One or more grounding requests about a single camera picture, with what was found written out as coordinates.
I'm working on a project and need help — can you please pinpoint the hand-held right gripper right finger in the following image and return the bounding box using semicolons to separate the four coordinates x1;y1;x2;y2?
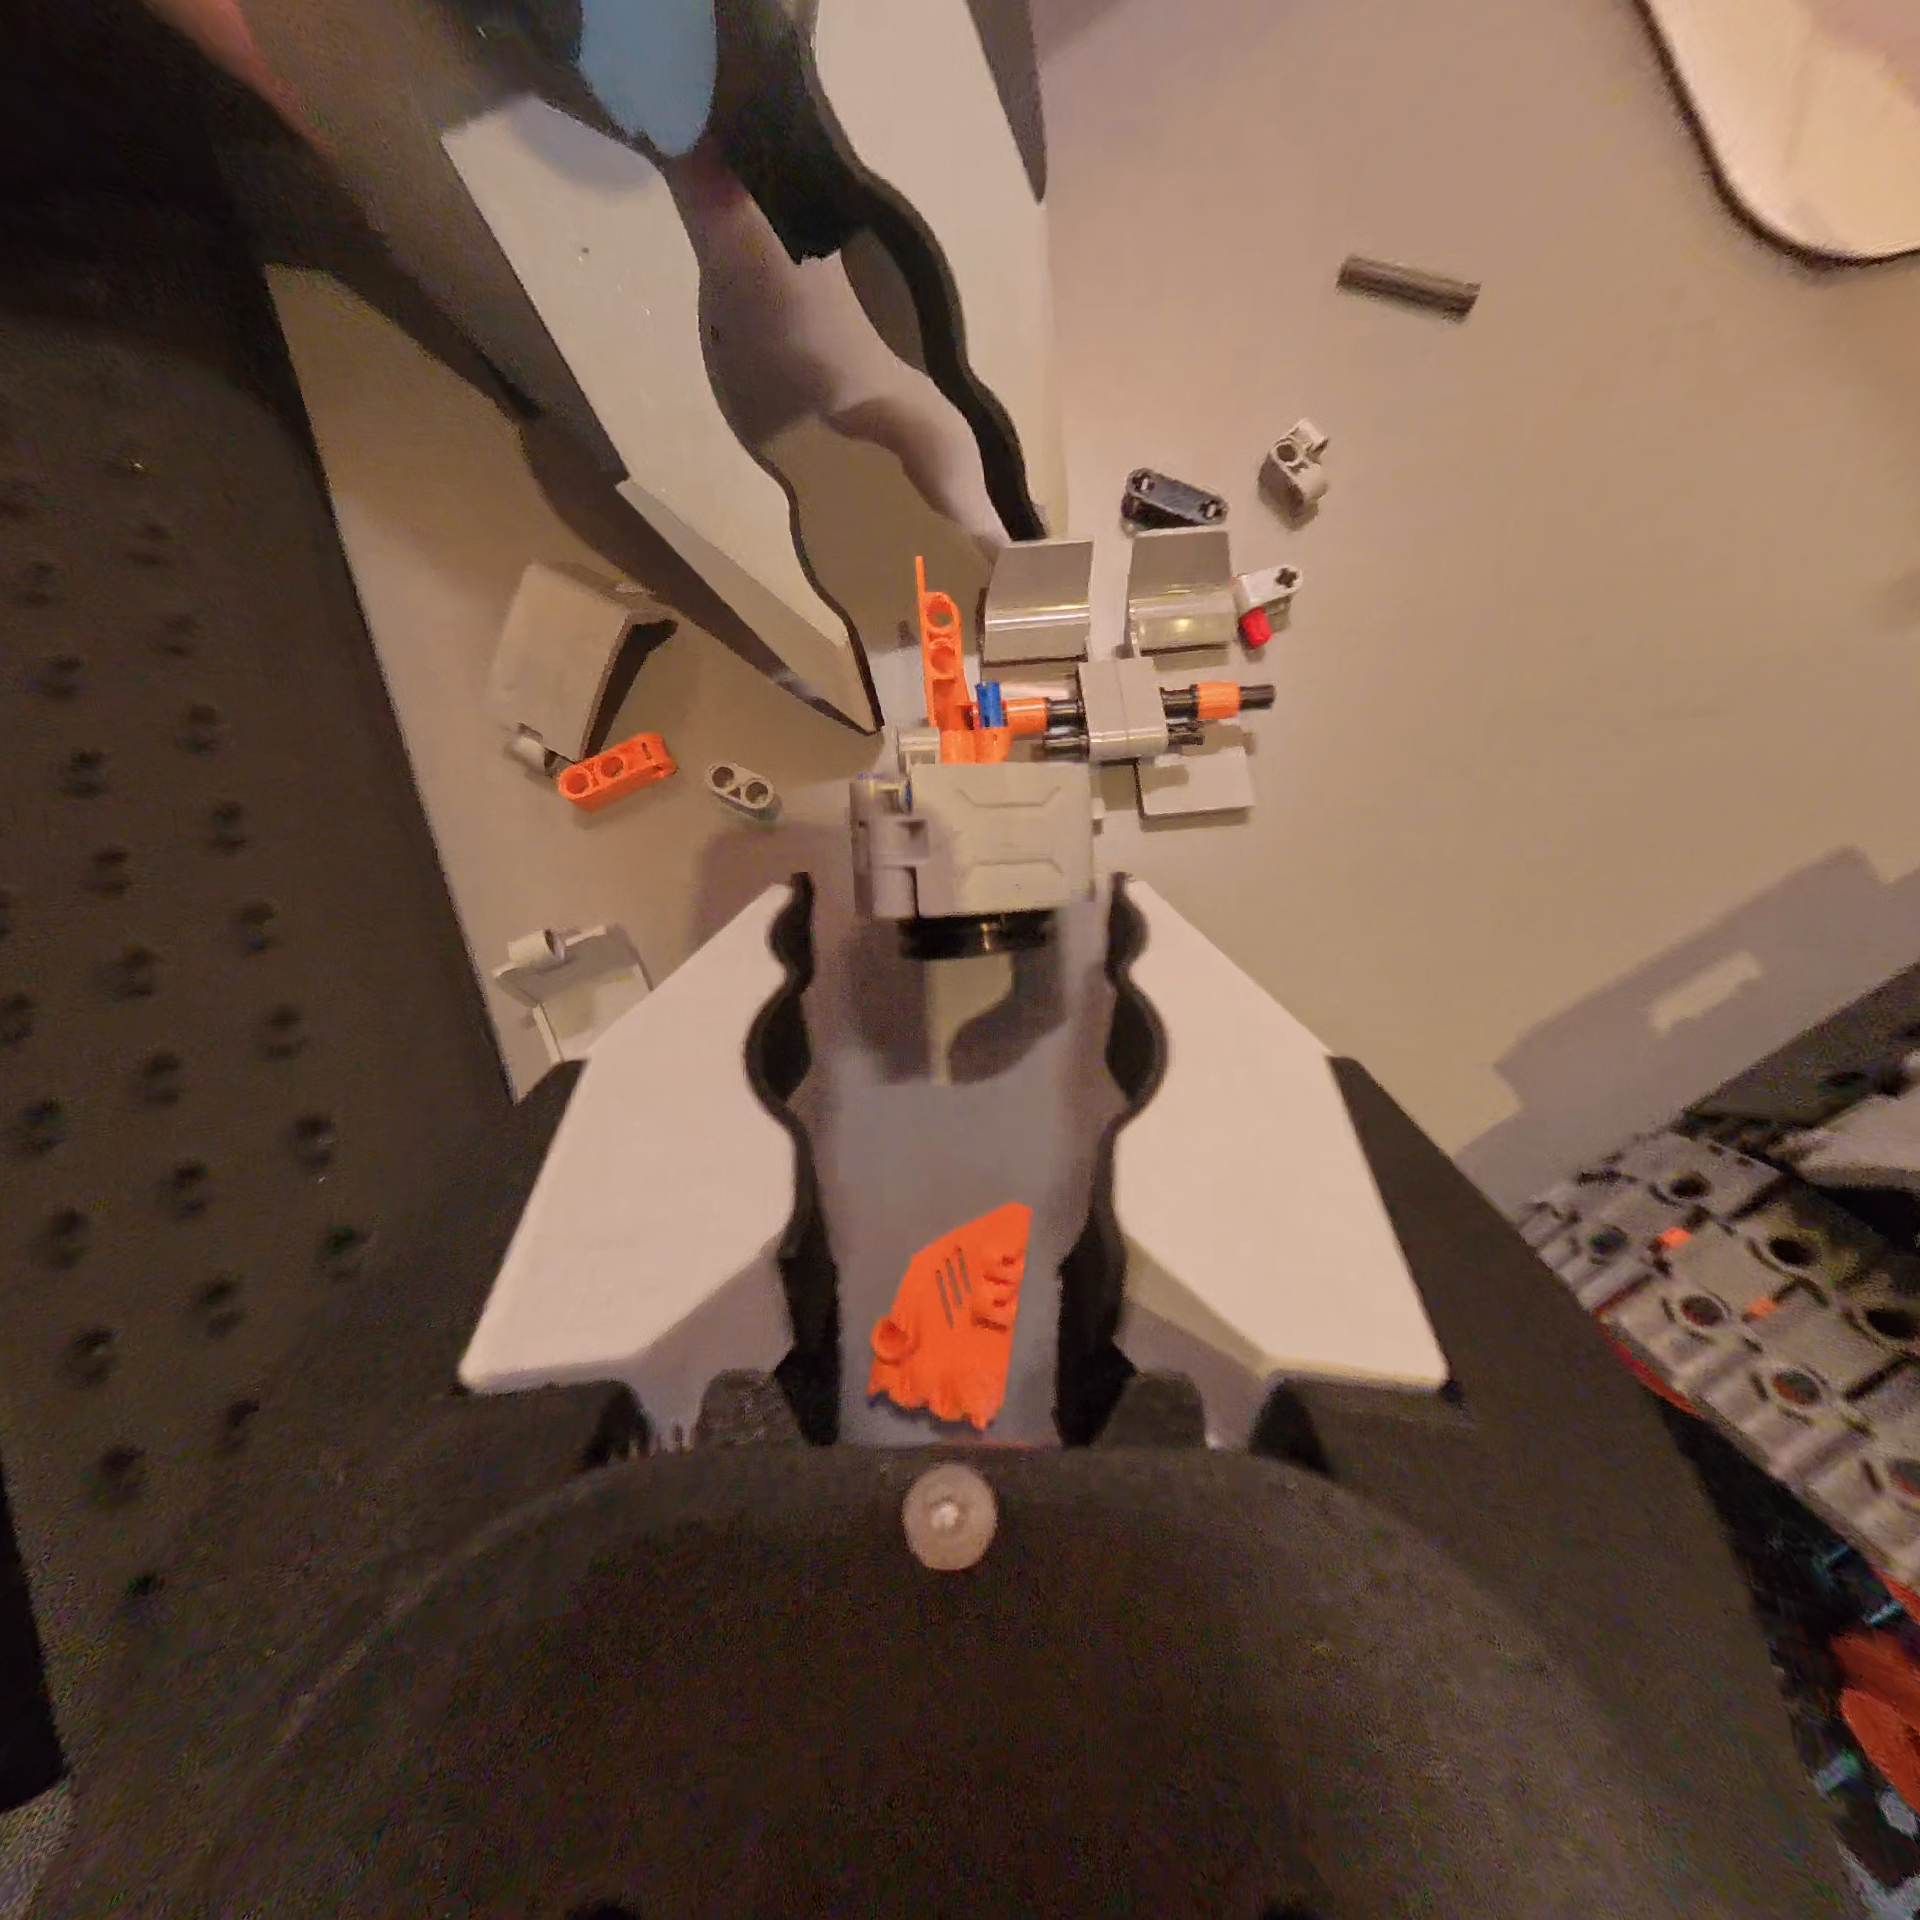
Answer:
1050;873;1454;1453

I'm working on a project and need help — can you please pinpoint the grey motor assembly orange panel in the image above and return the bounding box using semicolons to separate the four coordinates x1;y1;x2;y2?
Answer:
848;550;1107;964

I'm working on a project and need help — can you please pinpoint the red curved shell piece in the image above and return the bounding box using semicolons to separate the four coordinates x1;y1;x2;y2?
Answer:
863;1198;1040;1433

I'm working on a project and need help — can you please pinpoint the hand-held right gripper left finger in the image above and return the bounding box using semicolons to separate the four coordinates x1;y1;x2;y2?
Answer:
455;873;842;1453

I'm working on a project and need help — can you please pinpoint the small light grey connector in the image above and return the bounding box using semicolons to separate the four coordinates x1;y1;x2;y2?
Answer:
1255;415;1340;519

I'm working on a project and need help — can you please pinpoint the orange three-hole beam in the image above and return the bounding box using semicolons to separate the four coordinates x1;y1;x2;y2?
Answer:
550;727;683;817

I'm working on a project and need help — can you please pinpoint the short black axle pin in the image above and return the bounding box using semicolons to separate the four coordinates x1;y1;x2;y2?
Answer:
1332;252;1485;321

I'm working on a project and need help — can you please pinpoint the light grey flat clip panel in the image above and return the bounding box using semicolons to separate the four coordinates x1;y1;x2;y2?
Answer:
488;919;655;1085

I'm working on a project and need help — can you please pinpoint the tracked toy robot vehicle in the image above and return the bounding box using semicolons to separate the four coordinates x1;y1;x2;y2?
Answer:
1511;1001;1920;1849

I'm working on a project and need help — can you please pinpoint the dark perforated panel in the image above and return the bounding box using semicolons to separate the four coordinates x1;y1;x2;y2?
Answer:
0;300;514;1801

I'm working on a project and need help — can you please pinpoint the white rounded base board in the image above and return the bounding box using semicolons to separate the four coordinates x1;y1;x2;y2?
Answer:
1632;0;1920;274

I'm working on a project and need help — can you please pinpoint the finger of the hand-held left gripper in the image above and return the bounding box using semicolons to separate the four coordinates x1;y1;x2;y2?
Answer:
747;0;1072;541
438;87;888;740

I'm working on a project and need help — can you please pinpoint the grey ribbed hinged panel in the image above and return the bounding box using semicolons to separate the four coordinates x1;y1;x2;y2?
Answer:
484;559;683;776

